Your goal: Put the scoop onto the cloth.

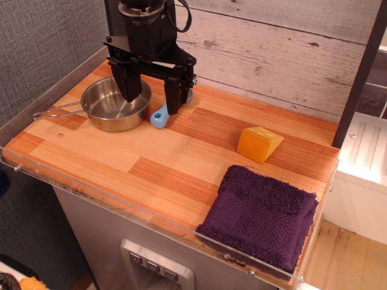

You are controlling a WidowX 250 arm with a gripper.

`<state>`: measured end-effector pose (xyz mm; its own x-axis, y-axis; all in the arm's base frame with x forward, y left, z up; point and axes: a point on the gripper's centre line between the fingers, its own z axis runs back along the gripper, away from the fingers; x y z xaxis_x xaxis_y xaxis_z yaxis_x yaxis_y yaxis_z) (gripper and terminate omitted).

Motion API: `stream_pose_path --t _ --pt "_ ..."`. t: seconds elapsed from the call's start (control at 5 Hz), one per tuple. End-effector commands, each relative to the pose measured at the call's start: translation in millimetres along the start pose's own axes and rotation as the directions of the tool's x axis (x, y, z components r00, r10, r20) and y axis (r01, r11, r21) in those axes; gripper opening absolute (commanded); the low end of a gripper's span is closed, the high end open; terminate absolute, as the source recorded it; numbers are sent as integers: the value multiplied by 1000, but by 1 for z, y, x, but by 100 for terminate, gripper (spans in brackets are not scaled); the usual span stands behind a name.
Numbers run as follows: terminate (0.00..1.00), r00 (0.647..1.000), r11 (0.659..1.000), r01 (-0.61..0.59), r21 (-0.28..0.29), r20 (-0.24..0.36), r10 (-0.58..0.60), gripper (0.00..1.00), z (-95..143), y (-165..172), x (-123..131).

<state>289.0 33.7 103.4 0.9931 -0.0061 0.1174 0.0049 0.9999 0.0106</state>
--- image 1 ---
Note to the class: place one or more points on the purple terry cloth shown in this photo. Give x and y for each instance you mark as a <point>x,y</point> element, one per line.
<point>261,217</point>

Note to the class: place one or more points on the white toy sink counter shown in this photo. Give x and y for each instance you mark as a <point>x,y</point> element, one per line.
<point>357,195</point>

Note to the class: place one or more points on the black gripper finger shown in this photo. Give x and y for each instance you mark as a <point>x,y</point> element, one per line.
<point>177,94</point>
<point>127,80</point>

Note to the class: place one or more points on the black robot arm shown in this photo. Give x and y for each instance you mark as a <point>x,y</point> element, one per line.
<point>116,18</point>

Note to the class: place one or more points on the grey metal side rail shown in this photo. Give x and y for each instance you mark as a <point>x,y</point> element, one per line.
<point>22,117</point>

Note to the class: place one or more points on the yellow cheese wedge toy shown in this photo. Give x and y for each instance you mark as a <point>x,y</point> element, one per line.
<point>258,143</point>

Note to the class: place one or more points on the clear acrylic table guard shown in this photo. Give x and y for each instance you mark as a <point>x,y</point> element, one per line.
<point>163,197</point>

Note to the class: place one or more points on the dark right frame post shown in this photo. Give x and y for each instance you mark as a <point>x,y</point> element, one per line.
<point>365,66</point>

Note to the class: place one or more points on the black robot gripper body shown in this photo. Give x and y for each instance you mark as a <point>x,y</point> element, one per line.
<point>149,41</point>

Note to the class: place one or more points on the yellow black object bottom left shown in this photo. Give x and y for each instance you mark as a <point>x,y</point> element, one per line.
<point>9,282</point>

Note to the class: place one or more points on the light blue plastic scoop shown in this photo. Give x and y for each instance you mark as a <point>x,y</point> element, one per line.
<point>160,117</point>

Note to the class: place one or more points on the stainless steel pot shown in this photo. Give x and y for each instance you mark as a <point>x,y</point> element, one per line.
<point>105,107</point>

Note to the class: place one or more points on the silver dispenser button panel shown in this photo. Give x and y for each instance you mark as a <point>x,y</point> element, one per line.
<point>147,269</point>

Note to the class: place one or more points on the stainless steel toy fridge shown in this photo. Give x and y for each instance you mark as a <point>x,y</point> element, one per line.
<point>99,232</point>

